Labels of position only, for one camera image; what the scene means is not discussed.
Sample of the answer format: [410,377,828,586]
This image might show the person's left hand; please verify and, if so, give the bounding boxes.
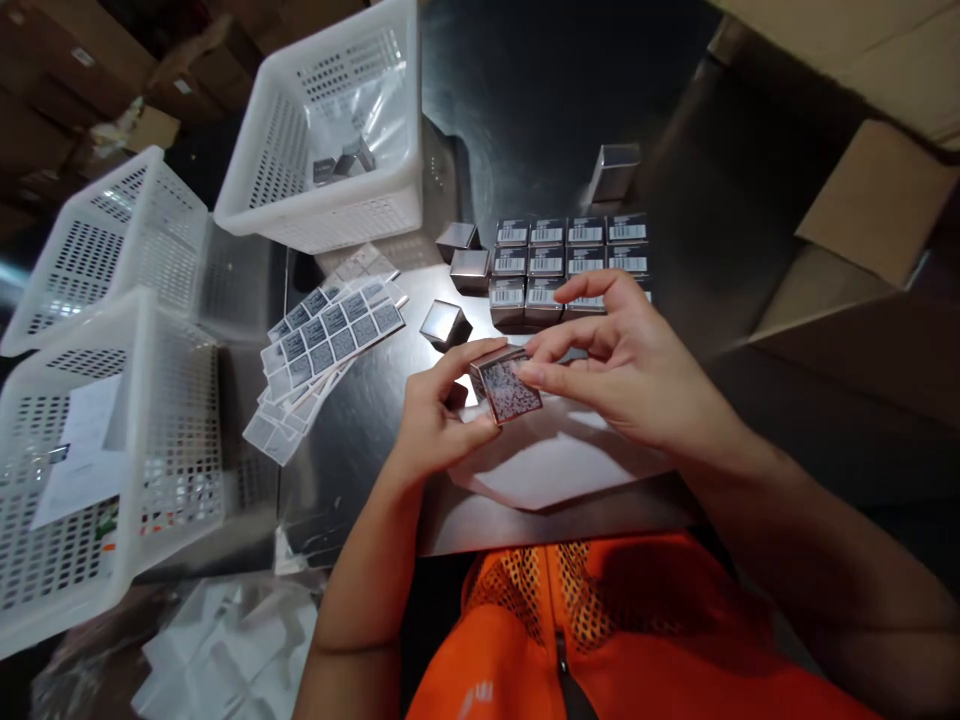
[388,337,511,490]

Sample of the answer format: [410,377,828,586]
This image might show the large brown cardboard carton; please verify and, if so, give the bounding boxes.
[703,0,960,155]

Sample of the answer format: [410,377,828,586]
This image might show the white printed paper sheet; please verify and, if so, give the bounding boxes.
[28,373,127,532]

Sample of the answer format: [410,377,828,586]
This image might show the clear plastic bag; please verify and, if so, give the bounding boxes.
[301,28,412,190]

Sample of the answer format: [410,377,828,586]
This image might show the pile of white paper scraps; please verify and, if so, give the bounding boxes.
[128,575,325,720]

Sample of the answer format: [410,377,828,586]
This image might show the crumpled clear plastic wrap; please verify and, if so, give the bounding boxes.
[272,523,333,577]

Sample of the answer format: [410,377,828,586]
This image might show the stack of sticker sheets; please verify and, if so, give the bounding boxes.
[240,240,412,468]

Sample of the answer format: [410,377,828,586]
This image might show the white perforated plastic basket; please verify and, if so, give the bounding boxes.
[0,287,228,663]
[0,144,213,359]
[212,0,424,257]

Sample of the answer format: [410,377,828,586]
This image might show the stack of brown cartons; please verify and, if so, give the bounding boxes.
[0,0,369,234]

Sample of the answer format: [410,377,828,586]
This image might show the person's right hand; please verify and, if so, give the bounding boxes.
[515,267,753,468]

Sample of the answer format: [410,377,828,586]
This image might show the person's body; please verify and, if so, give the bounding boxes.
[404,530,888,720]

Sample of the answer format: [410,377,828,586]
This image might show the open brown cardboard box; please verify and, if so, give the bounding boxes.
[746,118,960,433]

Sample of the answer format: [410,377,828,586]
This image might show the white backing paper sheet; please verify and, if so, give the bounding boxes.
[448,395,680,513]

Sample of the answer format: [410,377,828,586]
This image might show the block of barcode-labelled cartons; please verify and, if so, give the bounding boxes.
[488,212,654,336]

